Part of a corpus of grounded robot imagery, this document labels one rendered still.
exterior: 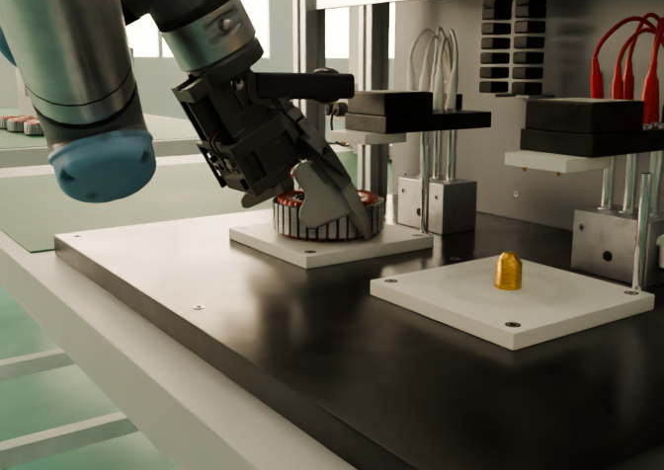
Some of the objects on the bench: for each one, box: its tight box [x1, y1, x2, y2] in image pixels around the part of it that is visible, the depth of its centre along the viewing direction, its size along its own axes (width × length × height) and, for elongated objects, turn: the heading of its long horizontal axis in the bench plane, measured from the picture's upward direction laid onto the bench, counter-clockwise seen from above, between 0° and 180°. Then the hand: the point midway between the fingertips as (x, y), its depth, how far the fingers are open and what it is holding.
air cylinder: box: [571, 204, 664, 287], centre depth 67 cm, size 5×8×6 cm
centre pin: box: [495, 251, 523, 290], centre depth 59 cm, size 2×2×3 cm
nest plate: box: [371, 255, 655, 351], centre depth 59 cm, size 15×15×1 cm
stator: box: [273, 189, 384, 242], centre depth 78 cm, size 11×11×4 cm
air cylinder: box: [398, 173, 477, 235], centre depth 86 cm, size 5×8×6 cm
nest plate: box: [229, 222, 434, 270], centre depth 79 cm, size 15×15×1 cm
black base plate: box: [53, 195, 664, 470], centre depth 70 cm, size 47×64×2 cm
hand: (332, 221), depth 78 cm, fingers open, 14 cm apart
